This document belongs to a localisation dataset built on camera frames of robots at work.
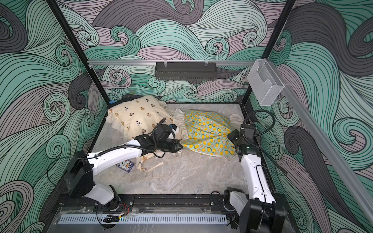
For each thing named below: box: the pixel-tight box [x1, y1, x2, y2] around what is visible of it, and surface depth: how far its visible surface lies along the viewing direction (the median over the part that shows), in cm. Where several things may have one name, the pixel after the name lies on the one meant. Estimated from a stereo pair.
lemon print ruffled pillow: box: [172, 108, 242, 157], surface depth 89 cm
